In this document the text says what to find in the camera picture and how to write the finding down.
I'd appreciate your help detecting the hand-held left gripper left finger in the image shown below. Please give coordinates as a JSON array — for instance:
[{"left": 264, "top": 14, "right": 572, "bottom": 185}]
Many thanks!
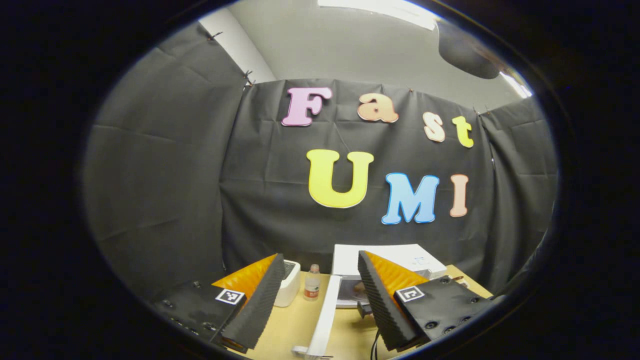
[{"left": 151, "top": 253, "right": 287, "bottom": 354}]

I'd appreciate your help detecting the dark blurred round object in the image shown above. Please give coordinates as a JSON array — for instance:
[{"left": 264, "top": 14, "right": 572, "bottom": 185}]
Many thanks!
[{"left": 438, "top": 19, "right": 507, "bottom": 81}]

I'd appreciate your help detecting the clear water bottle red label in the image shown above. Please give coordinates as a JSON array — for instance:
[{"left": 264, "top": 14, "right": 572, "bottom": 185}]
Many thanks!
[{"left": 303, "top": 263, "right": 322, "bottom": 302}]

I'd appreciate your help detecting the small ceiling light panel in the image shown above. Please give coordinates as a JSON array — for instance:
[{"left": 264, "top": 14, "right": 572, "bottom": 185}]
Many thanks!
[{"left": 499, "top": 69, "right": 534, "bottom": 99}]

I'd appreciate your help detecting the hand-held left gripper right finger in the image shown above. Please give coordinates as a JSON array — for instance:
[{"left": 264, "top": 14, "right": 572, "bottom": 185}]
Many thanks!
[{"left": 357, "top": 250, "right": 494, "bottom": 352}]

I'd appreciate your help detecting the white microwave oven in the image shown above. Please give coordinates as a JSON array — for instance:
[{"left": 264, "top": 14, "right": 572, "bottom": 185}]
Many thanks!
[{"left": 292, "top": 243, "right": 448, "bottom": 360}]

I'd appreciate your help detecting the white toaster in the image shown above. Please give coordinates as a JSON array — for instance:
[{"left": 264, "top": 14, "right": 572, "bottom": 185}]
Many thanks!
[{"left": 273, "top": 259, "right": 302, "bottom": 308}]

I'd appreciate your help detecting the black backdrop cloth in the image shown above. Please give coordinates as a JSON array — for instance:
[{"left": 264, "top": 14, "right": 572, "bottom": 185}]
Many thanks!
[{"left": 82, "top": 22, "right": 559, "bottom": 301}]

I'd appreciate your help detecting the large ceiling light panel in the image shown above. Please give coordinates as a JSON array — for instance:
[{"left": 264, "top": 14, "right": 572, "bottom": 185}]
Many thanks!
[{"left": 317, "top": 0, "right": 442, "bottom": 31}]

